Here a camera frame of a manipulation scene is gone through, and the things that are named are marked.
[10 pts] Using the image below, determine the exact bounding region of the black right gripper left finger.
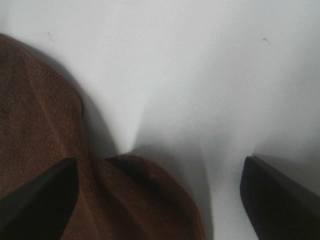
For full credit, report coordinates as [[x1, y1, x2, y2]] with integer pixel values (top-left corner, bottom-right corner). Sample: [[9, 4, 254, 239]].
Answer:
[[0, 158, 79, 240]]

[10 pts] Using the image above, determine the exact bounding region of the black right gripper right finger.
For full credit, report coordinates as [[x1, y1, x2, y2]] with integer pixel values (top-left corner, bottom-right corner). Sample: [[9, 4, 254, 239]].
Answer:
[[239, 156, 320, 240]]

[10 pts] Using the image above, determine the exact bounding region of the brown towel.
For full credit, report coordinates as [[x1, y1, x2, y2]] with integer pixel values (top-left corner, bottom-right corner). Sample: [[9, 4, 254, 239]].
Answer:
[[0, 35, 205, 240]]

